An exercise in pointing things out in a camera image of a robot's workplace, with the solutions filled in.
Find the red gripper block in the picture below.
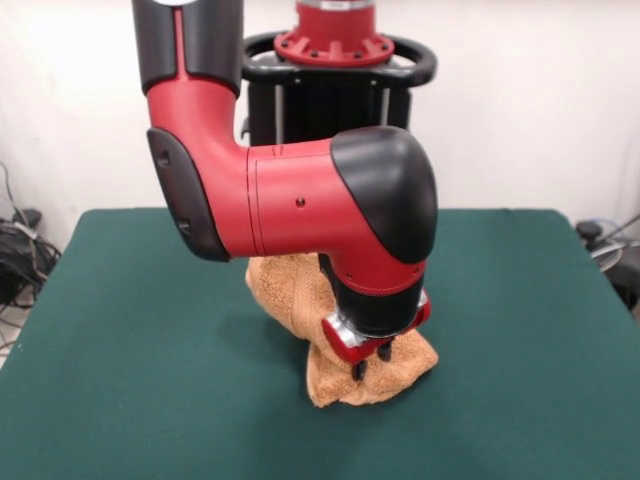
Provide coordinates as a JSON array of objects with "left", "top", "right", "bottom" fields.
[{"left": 320, "top": 288, "right": 434, "bottom": 381}]

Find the orange terry towel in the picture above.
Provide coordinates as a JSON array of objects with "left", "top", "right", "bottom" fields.
[{"left": 244, "top": 252, "right": 440, "bottom": 409}]

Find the dark green table cloth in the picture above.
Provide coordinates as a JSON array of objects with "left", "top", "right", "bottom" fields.
[{"left": 0, "top": 207, "right": 640, "bottom": 480}]

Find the black grey stand foot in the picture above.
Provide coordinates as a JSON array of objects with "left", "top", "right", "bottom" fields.
[
  {"left": 10, "top": 207, "right": 45, "bottom": 229},
  {"left": 574, "top": 218, "right": 640, "bottom": 312}
]

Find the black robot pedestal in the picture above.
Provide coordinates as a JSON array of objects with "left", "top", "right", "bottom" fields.
[{"left": 238, "top": 32, "right": 439, "bottom": 210}]

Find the black floor cable bundle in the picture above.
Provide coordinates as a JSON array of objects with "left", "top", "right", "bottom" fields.
[{"left": 0, "top": 159, "right": 64, "bottom": 357}]

